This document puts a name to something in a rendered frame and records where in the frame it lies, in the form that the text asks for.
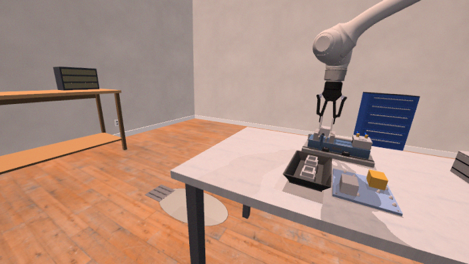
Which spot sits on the orange rectangular block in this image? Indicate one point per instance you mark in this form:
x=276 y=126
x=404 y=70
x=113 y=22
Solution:
x=377 y=179

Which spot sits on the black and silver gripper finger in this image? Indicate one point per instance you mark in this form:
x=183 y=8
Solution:
x=318 y=107
x=343 y=98

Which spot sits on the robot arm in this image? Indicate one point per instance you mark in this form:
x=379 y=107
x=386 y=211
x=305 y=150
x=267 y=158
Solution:
x=334 y=46

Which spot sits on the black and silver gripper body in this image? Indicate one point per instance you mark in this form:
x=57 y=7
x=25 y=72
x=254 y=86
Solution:
x=332 y=88

